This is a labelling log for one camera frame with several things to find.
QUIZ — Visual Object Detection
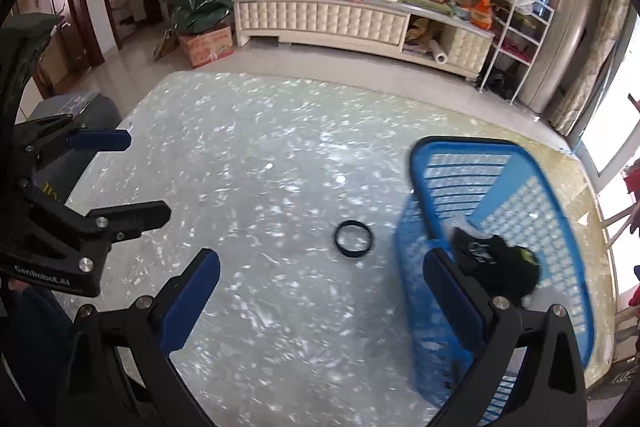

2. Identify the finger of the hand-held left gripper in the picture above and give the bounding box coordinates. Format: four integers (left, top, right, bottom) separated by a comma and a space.
22, 184, 172, 275
10, 114, 133, 170

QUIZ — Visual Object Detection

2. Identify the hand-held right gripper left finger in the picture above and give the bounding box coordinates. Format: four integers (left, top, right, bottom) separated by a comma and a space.
65, 248, 222, 427

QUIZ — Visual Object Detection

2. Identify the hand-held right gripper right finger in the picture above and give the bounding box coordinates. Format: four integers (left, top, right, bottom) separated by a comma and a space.
422, 248, 590, 427

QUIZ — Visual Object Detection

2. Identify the black garment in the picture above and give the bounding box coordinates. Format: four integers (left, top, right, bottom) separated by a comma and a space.
450, 227, 542, 298

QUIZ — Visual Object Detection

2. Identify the blue plastic basket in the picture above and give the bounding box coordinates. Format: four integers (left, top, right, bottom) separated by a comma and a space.
395, 136, 596, 427

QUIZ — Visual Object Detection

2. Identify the grey chair with lace cloth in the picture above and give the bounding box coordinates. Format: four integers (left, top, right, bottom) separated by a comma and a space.
30, 92, 121, 188

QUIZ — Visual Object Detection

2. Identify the cardboard box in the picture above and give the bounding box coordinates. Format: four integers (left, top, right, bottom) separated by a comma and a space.
177, 24, 236, 68

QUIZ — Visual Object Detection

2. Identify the green plastic bag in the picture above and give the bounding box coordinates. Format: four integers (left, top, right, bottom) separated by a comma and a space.
160, 0, 233, 32

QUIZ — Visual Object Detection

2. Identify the clothes drying rack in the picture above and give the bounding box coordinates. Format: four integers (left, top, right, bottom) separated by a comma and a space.
622, 157, 640, 308

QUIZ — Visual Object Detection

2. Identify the cream television cabinet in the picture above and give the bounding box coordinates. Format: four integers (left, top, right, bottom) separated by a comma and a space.
232, 0, 496, 80

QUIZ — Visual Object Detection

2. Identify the white paper roll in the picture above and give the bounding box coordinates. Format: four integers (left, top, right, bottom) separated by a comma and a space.
427, 39, 448, 66

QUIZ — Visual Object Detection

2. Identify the white metal rack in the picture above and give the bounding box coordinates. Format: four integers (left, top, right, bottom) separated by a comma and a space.
480, 0, 556, 105

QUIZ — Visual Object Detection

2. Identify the patterned curtain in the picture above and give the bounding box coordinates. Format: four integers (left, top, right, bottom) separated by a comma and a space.
550, 0, 631, 135

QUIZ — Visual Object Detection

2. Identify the orange bag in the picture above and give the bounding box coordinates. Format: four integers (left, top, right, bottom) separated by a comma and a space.
470, 0, 493, 28

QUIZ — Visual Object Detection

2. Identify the standing air conditioner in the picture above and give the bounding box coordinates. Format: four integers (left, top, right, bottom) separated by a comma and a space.
520, 0, 601, 112

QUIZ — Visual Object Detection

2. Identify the green folded cloth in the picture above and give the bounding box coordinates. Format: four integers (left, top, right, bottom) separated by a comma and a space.
400, 0, 453, 15

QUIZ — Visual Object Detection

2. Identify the black ring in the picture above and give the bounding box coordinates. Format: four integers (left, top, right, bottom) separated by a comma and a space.
334, 220, 374, 261

